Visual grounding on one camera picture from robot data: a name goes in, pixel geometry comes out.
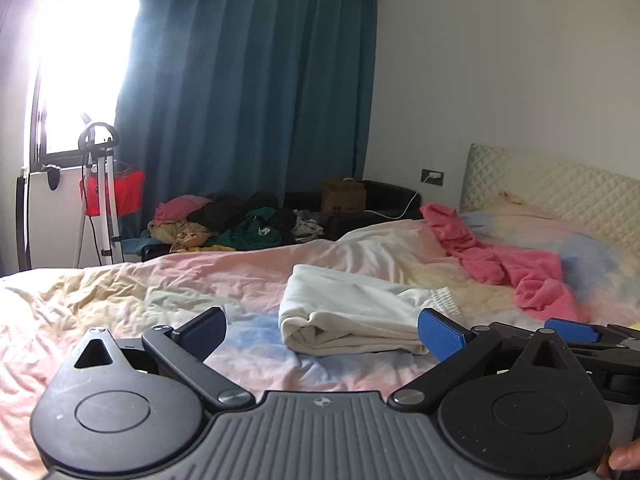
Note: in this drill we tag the pile of clothes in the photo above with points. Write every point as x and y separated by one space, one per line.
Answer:
228 223

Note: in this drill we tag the silver tripod stand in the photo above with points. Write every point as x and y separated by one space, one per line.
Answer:
97 144

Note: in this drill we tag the wall power outlet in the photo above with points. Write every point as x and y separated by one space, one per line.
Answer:
432 177

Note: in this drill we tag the person right hand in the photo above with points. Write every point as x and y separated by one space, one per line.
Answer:
624 458

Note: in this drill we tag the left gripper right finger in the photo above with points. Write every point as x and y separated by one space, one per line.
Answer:
504 403

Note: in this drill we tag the pink garment on bed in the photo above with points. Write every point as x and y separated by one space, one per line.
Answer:
536 277

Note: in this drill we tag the brown paper bag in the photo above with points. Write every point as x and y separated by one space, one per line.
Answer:
342 197

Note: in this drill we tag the window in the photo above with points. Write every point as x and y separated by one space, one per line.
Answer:
82 55

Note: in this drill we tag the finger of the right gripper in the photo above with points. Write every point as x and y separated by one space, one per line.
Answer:
583 333

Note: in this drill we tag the pastel tie-dye duvet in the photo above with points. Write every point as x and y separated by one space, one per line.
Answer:
45 312

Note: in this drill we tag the red garment on stand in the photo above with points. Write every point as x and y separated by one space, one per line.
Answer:
128 188

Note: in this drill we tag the quilted beige headboard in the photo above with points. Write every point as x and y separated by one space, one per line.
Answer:
604 203

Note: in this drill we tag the white sweatpants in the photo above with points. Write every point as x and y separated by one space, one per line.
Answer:
325 312

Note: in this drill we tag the teal curtain right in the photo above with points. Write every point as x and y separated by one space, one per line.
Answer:
242 96

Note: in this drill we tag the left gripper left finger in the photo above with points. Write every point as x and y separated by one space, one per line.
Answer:
137 407

